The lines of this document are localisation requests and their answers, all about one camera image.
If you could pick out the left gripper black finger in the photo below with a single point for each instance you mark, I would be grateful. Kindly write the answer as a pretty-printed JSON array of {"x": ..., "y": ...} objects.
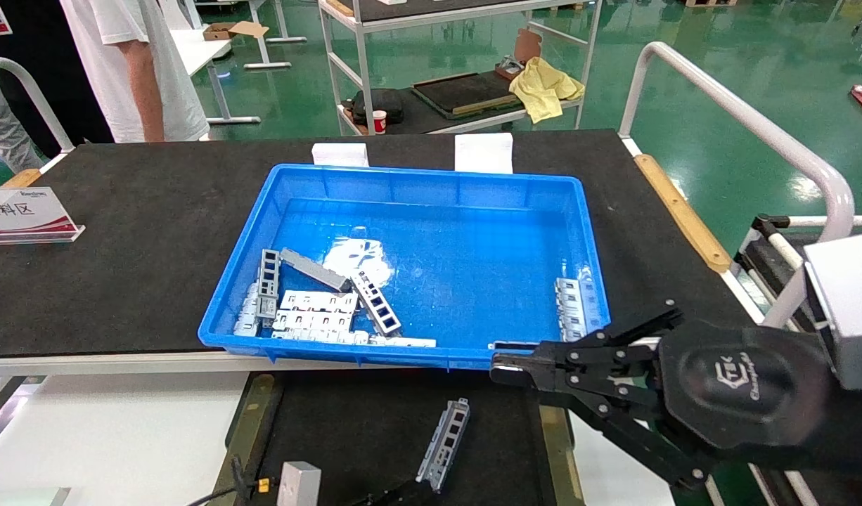
[{"x": 406, "y": 494}]

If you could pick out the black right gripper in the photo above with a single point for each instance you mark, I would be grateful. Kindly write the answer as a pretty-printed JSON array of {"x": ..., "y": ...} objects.
[{"x": 747, "y": 386}]

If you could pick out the grey slotted metal bracket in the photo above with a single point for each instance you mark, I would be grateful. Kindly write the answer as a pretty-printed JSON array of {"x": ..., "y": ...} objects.
[
  {"x": 445, "y": 443},
  {"x": 269, "y": 281}
]

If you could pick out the thin silver metal strip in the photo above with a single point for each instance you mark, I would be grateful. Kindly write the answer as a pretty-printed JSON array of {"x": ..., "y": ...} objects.
[{"x": 406, "y": 342}]

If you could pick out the silver perforated metal plate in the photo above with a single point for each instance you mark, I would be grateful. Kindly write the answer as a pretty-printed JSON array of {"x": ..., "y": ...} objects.
[
  {"x": 318, "y": 336},
  {"x": 311, "y": 320},
  {"x": 318, "y": 301}
]

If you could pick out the long yellow wooden strip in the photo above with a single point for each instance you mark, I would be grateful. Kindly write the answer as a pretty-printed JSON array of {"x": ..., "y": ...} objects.
[{"x": 684, "y": 214}]

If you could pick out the blue plastic bin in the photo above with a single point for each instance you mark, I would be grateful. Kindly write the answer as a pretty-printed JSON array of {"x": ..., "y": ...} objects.
[{"x": 473, "y": 246}]

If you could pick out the clear plastic bag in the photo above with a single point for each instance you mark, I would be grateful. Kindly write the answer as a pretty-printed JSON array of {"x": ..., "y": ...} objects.
[{"x": 357, "y": 256}]

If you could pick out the wide white paper label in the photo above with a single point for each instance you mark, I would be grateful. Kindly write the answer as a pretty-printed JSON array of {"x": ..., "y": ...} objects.
[{"x": 484, "y": 153}]

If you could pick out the white tube railing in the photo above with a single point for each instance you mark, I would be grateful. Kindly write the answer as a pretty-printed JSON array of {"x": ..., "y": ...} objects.
[
  {"x": 754, "y": 123},
  {"x": 34, "y": 88}
]

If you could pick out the yellow cloth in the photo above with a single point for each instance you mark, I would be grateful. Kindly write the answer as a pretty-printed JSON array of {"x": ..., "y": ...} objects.
[{"x": 543, "y": 88}]

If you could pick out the flat black board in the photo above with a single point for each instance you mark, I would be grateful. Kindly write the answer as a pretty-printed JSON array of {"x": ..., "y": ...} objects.
[{"x": 466, "y": 93}]

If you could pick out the narrow white paper label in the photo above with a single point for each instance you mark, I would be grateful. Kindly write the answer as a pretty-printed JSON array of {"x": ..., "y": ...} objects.
[{"x": 340, "y": 154}]

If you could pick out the red paper cup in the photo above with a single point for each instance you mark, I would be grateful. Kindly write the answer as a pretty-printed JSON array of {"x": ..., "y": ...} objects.
[{"x": 380, "y": 123}]

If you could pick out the upright cardboard piece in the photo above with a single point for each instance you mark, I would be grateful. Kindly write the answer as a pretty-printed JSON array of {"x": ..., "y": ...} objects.
[{"x": 528, "y": 46}]

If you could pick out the black bag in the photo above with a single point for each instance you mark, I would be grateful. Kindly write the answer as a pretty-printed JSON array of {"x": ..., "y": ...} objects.
[{"x": 378, "y": 102}]

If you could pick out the white metal shelf unit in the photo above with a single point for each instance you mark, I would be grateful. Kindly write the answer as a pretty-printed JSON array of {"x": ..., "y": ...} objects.
[{"x": 364, "y": 63}]

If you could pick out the white red table sign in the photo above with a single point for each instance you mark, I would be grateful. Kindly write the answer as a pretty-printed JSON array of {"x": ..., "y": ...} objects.
[{"x": 23, "y": 214}]

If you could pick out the white table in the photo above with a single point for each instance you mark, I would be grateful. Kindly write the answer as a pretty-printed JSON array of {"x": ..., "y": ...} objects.
[{"x": 199, "y": 49}]

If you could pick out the flat open cardboard box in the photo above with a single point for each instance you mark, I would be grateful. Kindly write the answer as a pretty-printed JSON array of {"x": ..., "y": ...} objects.
[{"x": 227, "y": 30}]

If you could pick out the short yellow wooden strip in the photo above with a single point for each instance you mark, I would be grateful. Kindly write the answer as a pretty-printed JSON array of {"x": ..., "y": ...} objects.
[{"x": 22, "y": 178}]

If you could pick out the person in black top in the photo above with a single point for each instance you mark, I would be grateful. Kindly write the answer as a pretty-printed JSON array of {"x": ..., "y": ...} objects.
[{"x": 44, "y": 77}]

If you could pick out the silver stacked metal bracket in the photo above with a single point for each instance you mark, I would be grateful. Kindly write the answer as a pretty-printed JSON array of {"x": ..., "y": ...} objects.
[{"x": 570, "y": 309}]

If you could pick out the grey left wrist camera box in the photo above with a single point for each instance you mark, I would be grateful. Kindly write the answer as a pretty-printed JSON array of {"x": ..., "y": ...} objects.
[{"x": 299, "y": 485}]

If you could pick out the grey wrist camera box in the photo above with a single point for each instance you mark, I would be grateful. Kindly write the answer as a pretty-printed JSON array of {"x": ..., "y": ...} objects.
[
  {"x": 849, "y": 309},
  {"x": 299, "y": 485}
]

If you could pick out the silver bracket with square holes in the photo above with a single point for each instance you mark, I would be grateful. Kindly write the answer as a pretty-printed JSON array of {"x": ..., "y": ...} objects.
[{"x": 376, "y": 303}]

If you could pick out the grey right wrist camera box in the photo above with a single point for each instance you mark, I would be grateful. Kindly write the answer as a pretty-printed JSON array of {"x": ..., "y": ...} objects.
[{"x": 849, "y": 309}]

